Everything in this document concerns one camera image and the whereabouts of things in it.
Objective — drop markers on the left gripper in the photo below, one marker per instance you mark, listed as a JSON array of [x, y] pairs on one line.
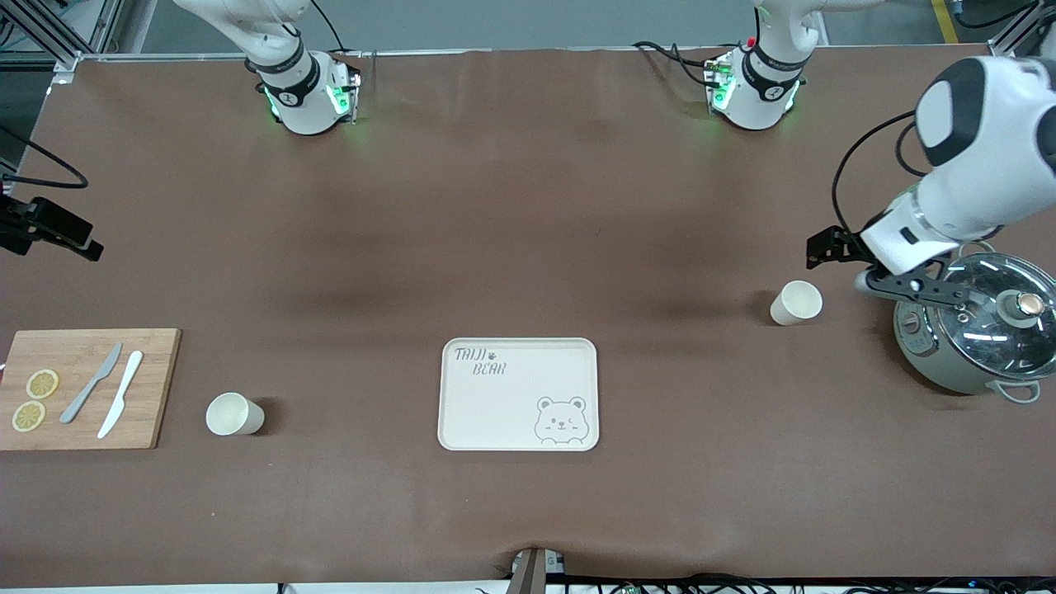
[[835, 244]]

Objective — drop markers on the white IKEA cup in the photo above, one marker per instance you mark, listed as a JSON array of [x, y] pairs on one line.
[[796, 303], [231, 415]]

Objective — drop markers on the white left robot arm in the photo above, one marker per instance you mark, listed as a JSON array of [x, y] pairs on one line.
[[982, 140]]

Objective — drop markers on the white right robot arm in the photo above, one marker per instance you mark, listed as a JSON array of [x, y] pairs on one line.
[[289, 74]]

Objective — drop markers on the white tray with bear print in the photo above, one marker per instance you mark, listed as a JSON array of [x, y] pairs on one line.
[[511, 404]]

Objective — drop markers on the lemon slice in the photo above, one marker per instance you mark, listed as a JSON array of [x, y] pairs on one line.
[[29, 416], [42, 384]]

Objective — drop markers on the grey electric cooking pot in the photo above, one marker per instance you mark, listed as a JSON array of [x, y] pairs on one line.
[[932, 355]]

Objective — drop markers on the grey plastic knife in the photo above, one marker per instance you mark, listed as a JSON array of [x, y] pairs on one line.
[[92, 384]]

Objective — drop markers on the white plastic knife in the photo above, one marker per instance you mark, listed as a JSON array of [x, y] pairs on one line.
[[122, 394]]

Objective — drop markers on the glass pot lid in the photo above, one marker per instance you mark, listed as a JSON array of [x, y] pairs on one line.
[[990, 330]]

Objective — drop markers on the bamboo cutting board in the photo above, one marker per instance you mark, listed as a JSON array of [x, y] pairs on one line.
[[148, 388]]

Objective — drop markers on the brown table mat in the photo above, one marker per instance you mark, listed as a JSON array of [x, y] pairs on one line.
[[528, 231]]

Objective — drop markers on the aluminium frame profile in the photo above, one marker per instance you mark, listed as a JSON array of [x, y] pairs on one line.
[[49, 33]]

